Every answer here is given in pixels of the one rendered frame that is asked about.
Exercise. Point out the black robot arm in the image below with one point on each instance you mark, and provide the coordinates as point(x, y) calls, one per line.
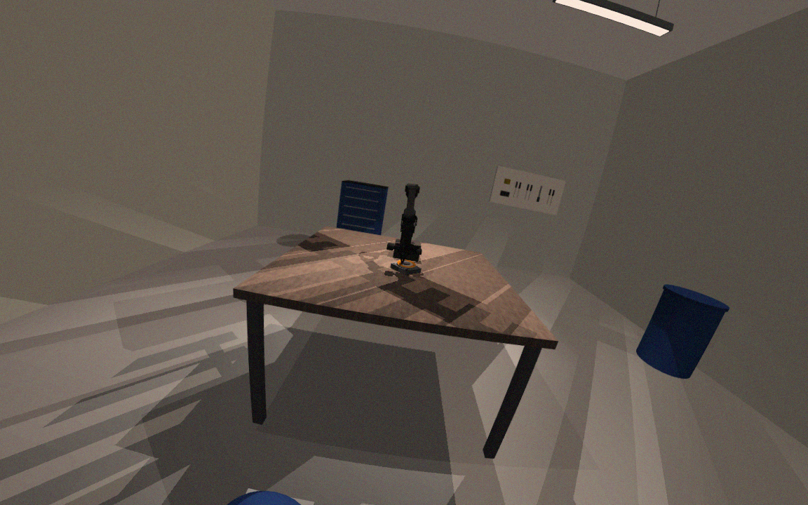
point(409, 219)

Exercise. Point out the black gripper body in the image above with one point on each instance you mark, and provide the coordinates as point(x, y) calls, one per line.
point(392, 246)

